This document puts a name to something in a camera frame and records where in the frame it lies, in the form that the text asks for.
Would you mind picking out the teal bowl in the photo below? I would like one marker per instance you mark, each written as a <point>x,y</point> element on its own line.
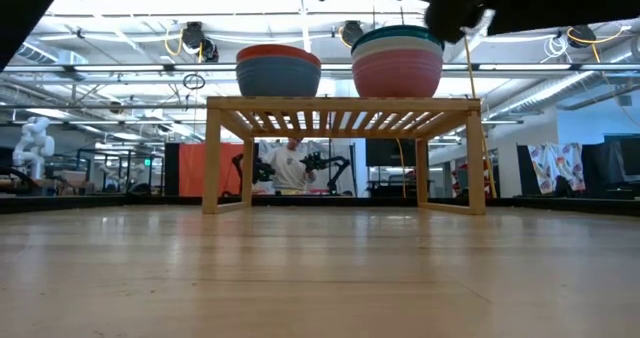
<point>395,31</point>

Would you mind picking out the white bowl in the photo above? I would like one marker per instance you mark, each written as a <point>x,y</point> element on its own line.
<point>395,44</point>

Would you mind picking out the red bowl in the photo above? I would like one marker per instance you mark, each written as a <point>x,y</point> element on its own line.
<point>277,51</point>

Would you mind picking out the pink bowl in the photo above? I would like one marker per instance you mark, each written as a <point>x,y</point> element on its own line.
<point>397,78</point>

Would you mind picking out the slate blue bowl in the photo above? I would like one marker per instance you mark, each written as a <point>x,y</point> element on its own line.
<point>277,80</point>

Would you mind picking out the black background robot arm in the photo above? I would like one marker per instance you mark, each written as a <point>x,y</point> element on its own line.
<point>320,162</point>
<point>260,170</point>

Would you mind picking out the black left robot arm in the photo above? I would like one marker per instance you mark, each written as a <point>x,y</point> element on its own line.
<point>20,13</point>

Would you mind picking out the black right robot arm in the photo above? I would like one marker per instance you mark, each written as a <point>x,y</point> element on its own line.
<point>565,3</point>

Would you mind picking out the wooden slatted shelf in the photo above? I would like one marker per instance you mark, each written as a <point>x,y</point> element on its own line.
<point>340,104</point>

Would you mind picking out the black monitor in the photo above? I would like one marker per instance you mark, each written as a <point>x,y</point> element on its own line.
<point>390,153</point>

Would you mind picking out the flower print cloth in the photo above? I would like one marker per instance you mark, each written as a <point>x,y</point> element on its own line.
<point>555,163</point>

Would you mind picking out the person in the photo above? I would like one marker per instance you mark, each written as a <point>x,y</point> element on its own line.
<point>289,168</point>

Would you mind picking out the black cabinet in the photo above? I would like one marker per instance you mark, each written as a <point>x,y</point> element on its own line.
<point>610,163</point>

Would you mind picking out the orange panel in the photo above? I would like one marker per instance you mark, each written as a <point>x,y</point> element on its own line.
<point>200,170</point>

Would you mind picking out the black aluminium table frame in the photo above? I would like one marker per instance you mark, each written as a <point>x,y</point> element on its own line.
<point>325,201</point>

